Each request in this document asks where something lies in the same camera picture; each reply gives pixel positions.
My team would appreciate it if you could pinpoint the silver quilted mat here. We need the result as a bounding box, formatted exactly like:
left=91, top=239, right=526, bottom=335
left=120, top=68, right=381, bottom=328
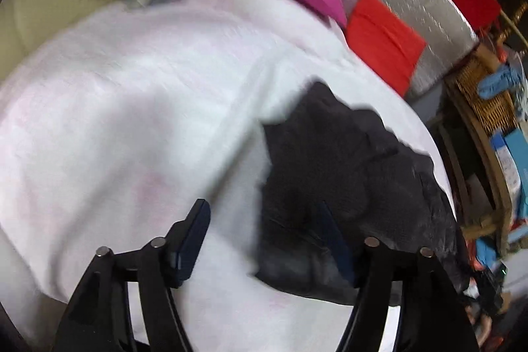
left=303, top=0, right=479, bottom=101

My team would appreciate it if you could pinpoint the dark quilted jacket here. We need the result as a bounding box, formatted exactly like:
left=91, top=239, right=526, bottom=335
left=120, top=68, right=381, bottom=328
left=251, top=82, right=471, bottom=303

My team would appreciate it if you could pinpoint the blue and white box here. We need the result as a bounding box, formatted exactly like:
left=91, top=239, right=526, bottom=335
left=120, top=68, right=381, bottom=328
left=491, top=129, right=528, bottom=221

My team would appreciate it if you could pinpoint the white blanket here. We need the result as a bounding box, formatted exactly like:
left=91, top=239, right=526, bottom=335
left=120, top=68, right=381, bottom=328
left=0, top=0, right=458, bottom=352

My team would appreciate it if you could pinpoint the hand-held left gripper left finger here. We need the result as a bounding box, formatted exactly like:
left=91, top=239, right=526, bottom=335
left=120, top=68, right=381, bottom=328
left=58, top=199, right=211, bottom=352

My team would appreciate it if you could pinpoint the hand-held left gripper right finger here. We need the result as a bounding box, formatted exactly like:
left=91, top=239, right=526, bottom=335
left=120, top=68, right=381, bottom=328
left=317, top=201, right=481, bottom=352

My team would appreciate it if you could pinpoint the light blue glove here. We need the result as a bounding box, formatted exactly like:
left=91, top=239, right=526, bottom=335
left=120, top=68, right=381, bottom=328
left=478, top=63, right=526, bottom=99

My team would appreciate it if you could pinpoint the red cloth piece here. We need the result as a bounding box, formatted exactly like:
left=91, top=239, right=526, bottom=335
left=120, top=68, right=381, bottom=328
left=346, top=0, right=427, bottom=96

